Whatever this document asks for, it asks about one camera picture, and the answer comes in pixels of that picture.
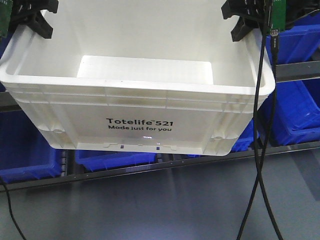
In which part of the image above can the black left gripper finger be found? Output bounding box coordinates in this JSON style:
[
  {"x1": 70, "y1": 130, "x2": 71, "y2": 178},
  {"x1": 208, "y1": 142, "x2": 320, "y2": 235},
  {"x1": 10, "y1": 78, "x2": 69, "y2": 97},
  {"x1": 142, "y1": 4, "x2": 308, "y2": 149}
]
[
  {"x1": 14, "y1": 0, "x2": 59, "y2": 39},
  {"x1": 8, "y1": 4, "x2": 34, "y2": 33}
]

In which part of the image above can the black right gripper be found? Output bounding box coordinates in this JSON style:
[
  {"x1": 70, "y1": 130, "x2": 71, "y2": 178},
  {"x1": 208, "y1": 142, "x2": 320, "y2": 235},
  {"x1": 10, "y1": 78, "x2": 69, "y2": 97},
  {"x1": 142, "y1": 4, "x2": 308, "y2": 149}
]
[{"x1": 221, "y1": 0, "x2": 320, "y2": 42}]

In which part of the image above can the white Totelife plastic crate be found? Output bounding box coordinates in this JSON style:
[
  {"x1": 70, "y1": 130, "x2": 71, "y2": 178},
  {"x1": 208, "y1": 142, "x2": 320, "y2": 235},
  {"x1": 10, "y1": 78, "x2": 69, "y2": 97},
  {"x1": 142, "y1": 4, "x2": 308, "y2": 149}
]
[{"x1": 0, "y1": 0, "x2": 262, "y2": 156}]

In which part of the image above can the green circuit board left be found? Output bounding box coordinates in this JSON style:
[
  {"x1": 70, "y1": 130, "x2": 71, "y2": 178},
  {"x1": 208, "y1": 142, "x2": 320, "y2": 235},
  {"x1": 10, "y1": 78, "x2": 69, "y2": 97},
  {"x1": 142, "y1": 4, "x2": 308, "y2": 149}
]
[{"x1": 0, "y1": 0, "x2": 13, "y2": 38}]

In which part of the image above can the green circuit board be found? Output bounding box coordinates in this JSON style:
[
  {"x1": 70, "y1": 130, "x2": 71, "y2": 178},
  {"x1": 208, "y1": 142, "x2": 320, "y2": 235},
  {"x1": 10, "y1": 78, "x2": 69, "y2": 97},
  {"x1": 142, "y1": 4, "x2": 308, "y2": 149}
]
[
  {"x1": 269, "y1": 0, "x2": 287, "y2": 36},
  {"x1": 0, "y1": 0, "x2": 13, "y2": 38}
]

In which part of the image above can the green circuit board right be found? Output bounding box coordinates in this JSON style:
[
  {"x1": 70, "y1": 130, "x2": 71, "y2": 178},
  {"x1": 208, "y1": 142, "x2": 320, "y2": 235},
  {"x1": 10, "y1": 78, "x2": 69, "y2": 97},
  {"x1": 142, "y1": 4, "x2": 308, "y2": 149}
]
[{"x1": 269, "y1": 0, "x2": 287, "y2": 36}]

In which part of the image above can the blue bin upper right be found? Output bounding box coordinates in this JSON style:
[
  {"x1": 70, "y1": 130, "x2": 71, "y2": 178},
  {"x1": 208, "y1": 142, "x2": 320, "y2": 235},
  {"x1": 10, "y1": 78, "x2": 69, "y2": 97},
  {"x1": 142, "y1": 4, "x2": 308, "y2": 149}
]
[{"x1": 277, "y1": 13, "x2": 320, "y2": 64}]

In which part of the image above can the blue bin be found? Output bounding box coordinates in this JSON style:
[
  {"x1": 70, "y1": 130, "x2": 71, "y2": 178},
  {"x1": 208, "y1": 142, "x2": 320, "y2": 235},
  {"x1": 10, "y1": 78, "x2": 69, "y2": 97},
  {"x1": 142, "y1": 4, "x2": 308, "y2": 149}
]
[
  {"x1": 75, "y1": 150, "x2": 157, "y2": 172},
  {"x1": 0, "y1": 110, "x2": 62, "y2": 184},
  {"x1": 270, "y1": 78, "x2": 320, "y2": 146},
  {"x1": 277, "y1": 13, "x2": 320, "y2": 64}
]

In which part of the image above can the blue bin middle right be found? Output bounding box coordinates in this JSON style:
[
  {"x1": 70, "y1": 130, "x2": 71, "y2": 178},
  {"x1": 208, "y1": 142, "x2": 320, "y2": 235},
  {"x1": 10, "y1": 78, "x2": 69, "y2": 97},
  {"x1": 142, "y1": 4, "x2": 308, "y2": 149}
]
[{"x1": 270, "y1": 78, "x2": 320, "y2": 146}]

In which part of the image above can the blue bin lower left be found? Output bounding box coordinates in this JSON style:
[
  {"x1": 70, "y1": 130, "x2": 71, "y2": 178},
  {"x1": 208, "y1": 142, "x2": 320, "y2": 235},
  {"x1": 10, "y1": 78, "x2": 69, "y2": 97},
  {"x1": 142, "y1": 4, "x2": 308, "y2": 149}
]
[{"x1": 0, "y1": 110, "x2": 62, "y2": 184}]

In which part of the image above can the blue bin lower centre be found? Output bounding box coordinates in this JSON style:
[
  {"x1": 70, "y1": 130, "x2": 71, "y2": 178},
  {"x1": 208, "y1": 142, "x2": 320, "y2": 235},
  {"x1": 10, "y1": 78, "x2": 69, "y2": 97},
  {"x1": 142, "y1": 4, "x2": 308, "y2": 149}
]
[{"x1": 75, "y1": 150, "x2": 157, "y2": 172}]

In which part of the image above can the black cable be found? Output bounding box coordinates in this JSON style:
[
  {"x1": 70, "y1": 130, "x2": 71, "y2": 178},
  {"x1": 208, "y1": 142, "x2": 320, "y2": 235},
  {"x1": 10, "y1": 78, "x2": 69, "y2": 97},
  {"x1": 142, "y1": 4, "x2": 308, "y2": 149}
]
[
  {"x1": 236, "y1": 0, "x2": 270, "y2": 240},
  {"x1": 252, "y1": 29, "x2": 286, "y2": 240},
  {"x1": 0, "y1": 174, "x2": 26, "y2": 240}
]

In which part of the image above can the grey shelf front rail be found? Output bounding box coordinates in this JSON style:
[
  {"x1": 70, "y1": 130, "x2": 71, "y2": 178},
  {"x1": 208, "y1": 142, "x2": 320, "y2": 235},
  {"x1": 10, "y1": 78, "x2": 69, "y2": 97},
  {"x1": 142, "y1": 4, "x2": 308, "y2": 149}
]
[{"x1": 7, "y1": 60, "x2": 320, "y2": 191}]

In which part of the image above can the black cable left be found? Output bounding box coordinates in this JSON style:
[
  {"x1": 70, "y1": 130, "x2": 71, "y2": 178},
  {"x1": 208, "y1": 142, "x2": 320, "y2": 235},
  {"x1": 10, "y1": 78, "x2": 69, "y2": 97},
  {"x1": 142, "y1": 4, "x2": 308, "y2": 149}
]
[{"x1": 0, "y1": 174, "x2": 26, "y2": 240}]

